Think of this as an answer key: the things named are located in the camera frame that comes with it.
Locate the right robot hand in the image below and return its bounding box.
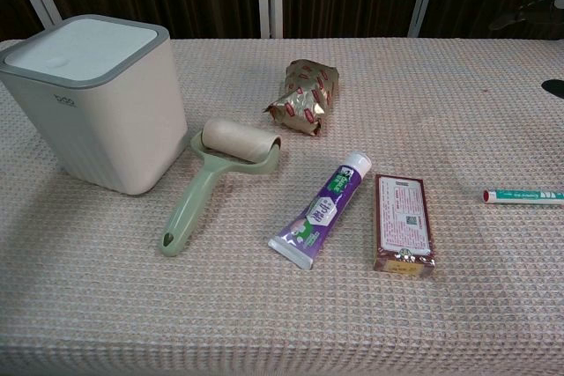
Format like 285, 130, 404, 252
488, 0, 564, 32

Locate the white lidded trash bin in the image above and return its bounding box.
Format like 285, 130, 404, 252
0, 14, 189, 196

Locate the green white ointment tube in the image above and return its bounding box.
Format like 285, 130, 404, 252
481, 188, 564, 206

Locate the gold foil snack package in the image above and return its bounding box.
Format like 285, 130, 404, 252
263, 58, 339, 138

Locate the red brown medicine box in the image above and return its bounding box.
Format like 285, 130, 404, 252
373, 173, 437, 274

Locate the purple toothpaste tube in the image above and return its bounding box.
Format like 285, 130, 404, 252
268, 151, 373, 270

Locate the beige waffle weave tablecloth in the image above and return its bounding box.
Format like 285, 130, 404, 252
0, 35, 564, 376

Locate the green lint roller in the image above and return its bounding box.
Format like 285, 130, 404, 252
159, 117, 283, 259

